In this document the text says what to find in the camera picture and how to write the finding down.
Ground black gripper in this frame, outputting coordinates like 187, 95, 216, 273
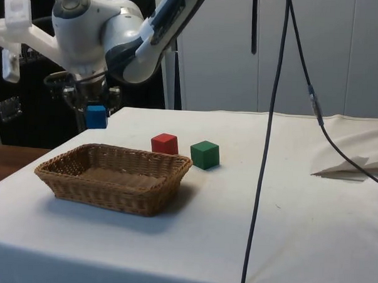
60, 74, 123, 118

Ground blue cube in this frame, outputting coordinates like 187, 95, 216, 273
85, 105, 110, 130

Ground red cube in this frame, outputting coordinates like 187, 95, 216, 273
150, 132, 180, 156

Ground wicker basket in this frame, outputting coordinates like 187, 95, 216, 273
31, 140, 194, 219

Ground green cube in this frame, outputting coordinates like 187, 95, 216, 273
189, 140, 221, 171

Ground black cabinet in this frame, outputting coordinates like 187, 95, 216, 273
0, 0, 181, 155

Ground pale locker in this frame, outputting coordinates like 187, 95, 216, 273
174, 0, 262, 115

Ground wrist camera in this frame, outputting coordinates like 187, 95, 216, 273
0, 0, 63, 86

